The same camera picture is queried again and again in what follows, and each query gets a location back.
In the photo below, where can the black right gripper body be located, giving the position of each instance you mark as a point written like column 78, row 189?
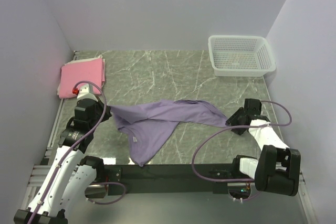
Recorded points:
column 243, row 114

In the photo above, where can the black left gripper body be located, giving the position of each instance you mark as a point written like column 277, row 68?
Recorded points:
column 99, row 105

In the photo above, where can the purple t shirt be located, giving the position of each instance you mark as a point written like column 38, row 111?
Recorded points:
column 148, row 126

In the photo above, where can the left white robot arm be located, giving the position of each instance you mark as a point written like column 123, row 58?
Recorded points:
column 71, row 171

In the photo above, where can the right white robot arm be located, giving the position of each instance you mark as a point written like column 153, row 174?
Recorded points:
column 277, row 170

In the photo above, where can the folded pink t shirt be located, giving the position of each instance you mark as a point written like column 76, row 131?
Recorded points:
column 78, row 77

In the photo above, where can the white perforated plastic basket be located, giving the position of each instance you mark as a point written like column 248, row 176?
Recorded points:
column 240, row 56

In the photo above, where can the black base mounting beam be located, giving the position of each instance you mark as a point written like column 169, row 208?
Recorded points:
column 168, row 178

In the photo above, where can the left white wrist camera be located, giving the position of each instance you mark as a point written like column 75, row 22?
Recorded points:
column 85, row 92

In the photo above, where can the aluminium table edge rail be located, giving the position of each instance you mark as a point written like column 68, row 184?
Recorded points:
column 31, row 187

